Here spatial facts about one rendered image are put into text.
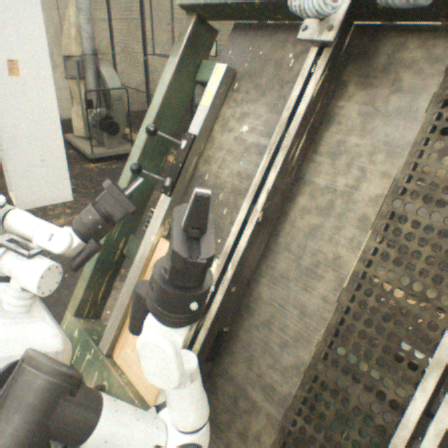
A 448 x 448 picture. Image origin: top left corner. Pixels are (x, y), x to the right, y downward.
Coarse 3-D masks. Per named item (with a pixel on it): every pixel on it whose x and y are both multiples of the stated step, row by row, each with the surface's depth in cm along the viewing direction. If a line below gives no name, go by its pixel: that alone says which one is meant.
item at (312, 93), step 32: (320, 32) 93; (352, 32) 97; (320, 64) 96; (320, 96) 97; (288, 128) 100; (288, 160) 98; (256, 192) 101; (288, 192) 102; (256, 224) 99; (224, 256) 102; (256, 256) 103; (224, 288) 100; (224, 320) 103
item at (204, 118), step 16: (224, 64) 124; (224, 80) 125; (224, 96) 127; (208, 112) 125; (192, 128) 128; (208, 128) 127; (192, 160) 127; (176, 192) 128; (160, 208) 129; (160, 224) 128; (144, 240) 131; (144, 256) 129; (144, 272) 130; (128, 288) 131; (128, 304) 131; (112, 320) 133; (112, 336) 131
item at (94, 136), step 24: (72, 0) 594; (72, 24) 596; (72, 48) 604; (72, 72) 617; (96, 72) 606; (72, 96) 668; (96, 96) 617; (120, 96) 608; (72, 120) 660; (96, 120) 599; (120, 120) 618; (96, 144) 620; (120, 144) 631
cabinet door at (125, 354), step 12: (156, 252) 129; (144, 276) 131; (120, 336) 132; (132, 336) 128; (120, 348) 131; (132, 348) 127; (120, 360) 129; (132, 360) 125; (132, 372) 124; (144, 384) 120; (144, 396) 118; (156, 396) 115
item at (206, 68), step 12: (204, 60) 144; (204, 72) 142; (204, 84) 144; (444, 132) 88; (132, 240) 149; (132, 252) 147; (324, 384) 89; (336, 396) 87; (312, 408) 90; (360, 408) 84; (324, 420) 88; (348, 420) 84; (372, 420) 81; (348, 432) 84; (360, 432) 82; (384, 432) 79; (360, 444) 82; (372, 444) 80
